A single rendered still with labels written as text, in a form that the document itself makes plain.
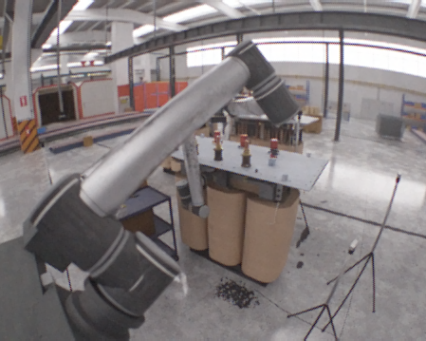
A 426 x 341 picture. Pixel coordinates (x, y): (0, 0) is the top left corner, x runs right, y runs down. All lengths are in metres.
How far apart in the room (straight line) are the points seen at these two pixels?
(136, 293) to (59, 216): 0.30
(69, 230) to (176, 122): 0.43
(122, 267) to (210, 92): 0.59
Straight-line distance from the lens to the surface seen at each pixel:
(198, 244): 2.62
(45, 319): 0.84
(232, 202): 2.00
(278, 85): 0.92
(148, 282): 0.68
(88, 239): 0.63
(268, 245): 2.00
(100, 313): 0.73
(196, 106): 0.70
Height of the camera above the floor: 1.97
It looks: 21 degrees down
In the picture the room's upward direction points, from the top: 1 degrees counter-clockwise
